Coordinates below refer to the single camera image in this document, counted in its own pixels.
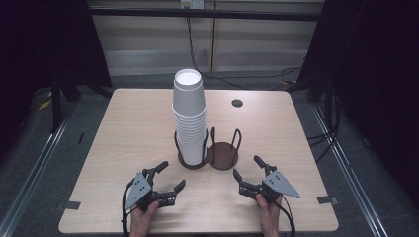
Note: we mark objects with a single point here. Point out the white wall outlet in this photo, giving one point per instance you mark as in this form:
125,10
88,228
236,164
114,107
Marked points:
192,4

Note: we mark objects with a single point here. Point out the metal floor rail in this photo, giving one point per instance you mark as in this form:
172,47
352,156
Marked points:
36,168
349,177

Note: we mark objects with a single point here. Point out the person's right hand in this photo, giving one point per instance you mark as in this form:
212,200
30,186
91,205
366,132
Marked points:
270,217

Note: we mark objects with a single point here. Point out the yellow floor tape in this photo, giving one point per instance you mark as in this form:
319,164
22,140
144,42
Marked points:
44,104

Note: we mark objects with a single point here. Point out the stack of white cups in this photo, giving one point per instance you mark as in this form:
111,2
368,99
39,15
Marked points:
191,141

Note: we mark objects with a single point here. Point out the dark brown double cup holder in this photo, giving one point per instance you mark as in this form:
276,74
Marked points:
222,156

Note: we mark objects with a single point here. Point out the black horizontal bar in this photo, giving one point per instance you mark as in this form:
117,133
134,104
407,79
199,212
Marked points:
148,13

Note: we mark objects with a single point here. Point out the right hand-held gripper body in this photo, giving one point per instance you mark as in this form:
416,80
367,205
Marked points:
278,184

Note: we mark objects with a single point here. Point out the person's left hand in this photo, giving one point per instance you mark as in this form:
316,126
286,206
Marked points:
141,222

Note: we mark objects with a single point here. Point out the grey tape strip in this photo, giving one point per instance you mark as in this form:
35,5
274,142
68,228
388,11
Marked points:
70,205
327,200

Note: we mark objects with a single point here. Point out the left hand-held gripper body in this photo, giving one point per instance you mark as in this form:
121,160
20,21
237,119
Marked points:
140,191

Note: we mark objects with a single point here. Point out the small black floor tape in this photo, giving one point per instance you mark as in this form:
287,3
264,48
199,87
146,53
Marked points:
81,138

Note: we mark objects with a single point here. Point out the round black table grommet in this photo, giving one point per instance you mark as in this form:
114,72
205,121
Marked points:
237,103

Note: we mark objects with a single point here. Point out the dark curtain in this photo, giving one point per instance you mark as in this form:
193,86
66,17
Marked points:
378,82
42,49

